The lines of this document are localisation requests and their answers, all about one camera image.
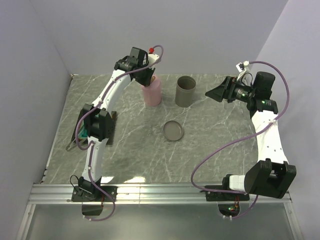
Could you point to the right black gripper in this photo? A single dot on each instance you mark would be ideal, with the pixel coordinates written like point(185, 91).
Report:
point(225, 90)

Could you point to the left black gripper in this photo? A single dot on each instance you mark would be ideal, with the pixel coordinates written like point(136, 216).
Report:
point(146, 82)

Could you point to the pink round lid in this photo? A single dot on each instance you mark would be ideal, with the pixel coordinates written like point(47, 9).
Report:
point(155, 82)

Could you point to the grey round lid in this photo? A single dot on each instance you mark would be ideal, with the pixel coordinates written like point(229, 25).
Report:
point(173, 130)

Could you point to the metal tongs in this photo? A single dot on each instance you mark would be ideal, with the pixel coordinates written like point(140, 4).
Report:
point(73, 142)

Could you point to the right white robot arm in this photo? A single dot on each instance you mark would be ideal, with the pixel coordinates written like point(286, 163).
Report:
point(272, 175)

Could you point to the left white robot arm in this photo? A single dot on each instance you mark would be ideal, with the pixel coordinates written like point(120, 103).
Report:
point(121, 77)

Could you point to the pink cylindrical container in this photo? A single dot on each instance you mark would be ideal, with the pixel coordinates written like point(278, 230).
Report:
point(152, 97)

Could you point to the grey cylindrical container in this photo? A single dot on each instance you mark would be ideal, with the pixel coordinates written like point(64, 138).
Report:
point(185, 89)

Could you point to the black teal square plate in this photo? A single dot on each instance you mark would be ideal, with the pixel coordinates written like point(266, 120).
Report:
point(99, 125)

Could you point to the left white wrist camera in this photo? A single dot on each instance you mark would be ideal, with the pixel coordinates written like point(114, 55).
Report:
point(153, 58)

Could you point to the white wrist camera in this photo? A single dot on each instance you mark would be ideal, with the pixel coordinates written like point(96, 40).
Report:
point(244, 72)
point(153, 58)

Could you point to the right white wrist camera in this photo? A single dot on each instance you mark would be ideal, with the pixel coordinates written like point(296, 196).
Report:
point(244, 72)

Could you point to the aluminium mounting rail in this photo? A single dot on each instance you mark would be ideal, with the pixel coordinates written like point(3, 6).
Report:
point(127, 193)

